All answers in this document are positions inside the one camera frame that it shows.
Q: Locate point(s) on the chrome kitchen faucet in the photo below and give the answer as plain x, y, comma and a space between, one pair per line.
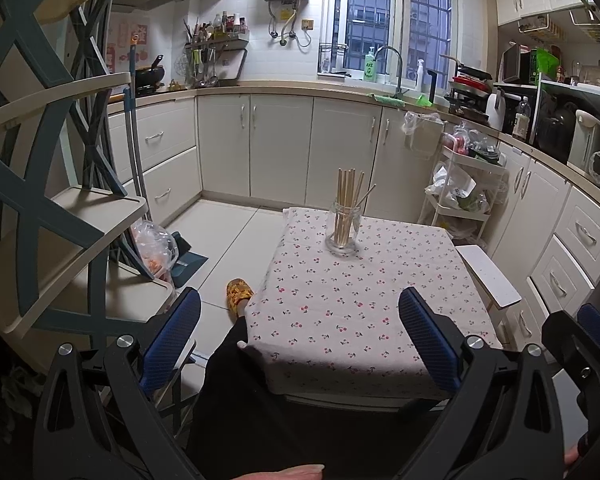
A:
399, 60

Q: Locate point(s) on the white thermo pot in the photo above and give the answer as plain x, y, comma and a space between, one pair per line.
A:
587, 142

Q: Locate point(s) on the green dish cloth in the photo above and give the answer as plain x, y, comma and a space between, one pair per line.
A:
387, 100

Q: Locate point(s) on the person's left hand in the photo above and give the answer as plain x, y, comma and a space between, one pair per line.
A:
290, 474

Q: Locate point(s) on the black wok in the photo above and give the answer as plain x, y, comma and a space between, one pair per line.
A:
147, 76

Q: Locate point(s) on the hanging kitchen utensils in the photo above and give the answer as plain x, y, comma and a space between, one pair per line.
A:
200, 67

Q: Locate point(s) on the person's leg in black trousers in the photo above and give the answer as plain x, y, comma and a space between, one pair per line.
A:
240, 410

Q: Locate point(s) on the white stool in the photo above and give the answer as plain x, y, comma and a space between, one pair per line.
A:
490, 277

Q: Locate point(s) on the white spray bottle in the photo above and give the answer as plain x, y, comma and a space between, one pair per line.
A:
419, 77

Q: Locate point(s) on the green dish soap bottle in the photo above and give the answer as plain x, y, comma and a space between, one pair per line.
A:
370, 67

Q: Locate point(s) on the cherry print tablecloth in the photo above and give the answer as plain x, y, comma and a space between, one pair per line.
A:
340, 320

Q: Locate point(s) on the green box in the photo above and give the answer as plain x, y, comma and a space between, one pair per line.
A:
547, 65

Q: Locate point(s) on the silver microwave oven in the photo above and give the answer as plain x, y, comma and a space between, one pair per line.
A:
515, 62

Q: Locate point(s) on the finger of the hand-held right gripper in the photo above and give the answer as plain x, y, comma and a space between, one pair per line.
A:
565, 335
595, 317

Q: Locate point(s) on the wall spice rack with bottles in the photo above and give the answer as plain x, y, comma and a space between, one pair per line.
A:
220, 30

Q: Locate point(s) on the teal and beige shelf rack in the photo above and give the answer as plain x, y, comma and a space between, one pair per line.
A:
70, 220

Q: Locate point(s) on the black upright fixture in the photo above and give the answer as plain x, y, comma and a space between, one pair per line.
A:
432, 87

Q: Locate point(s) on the white rolling cart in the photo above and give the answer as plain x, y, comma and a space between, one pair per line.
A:
460, 210

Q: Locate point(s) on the bunch of wooden chopsticks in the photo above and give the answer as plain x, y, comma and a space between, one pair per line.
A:
346, 190

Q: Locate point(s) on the hanging chopping board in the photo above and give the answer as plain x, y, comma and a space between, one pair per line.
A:
232, 65

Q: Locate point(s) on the white plastic jug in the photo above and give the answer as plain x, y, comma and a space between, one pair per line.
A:
495, 110

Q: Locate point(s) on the clear plastic bottle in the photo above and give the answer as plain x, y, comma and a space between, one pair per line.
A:
521, 122

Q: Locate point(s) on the kitchen window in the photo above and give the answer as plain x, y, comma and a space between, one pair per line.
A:
370, 15

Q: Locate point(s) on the black round cooker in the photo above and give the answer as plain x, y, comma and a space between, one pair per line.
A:
555, 132

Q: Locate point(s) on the blue dustpan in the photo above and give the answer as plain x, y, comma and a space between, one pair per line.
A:
190, 262

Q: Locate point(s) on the stack of pots and pans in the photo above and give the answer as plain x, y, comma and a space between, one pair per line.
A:
470, 90

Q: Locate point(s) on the blue dustpan and broom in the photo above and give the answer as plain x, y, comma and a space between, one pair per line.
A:
135, 150

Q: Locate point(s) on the white kitchen base cabinets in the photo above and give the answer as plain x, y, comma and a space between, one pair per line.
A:
280, 145

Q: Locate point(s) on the white countertop shelf rack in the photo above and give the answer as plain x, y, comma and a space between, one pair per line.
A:
580, 89

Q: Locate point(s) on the clear glass jar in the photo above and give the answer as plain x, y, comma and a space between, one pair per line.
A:
343, 240

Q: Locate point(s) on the person's right hand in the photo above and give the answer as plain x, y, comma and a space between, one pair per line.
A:
571, 456

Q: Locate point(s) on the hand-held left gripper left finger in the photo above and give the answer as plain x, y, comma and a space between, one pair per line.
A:
172, 340

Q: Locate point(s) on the yellow floral slipper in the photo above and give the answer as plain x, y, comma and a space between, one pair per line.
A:
239, 295

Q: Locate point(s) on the hanging clear plastic bag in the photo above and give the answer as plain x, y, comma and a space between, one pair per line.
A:
420, 127

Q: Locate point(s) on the red wall posters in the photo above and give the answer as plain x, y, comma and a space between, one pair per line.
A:
127, 45

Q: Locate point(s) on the clear plastic bin liner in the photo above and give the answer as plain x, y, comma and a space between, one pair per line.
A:
152, 245

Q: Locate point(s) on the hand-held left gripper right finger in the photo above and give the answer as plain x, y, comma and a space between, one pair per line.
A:
430, 340

